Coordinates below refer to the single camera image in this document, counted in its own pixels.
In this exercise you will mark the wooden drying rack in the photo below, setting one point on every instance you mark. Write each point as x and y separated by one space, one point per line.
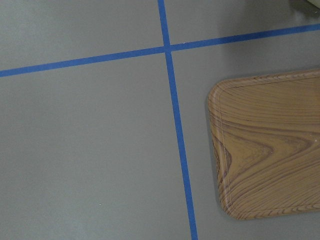
305 7

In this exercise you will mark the wood grain tray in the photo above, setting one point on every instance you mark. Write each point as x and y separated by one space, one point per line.
266 140

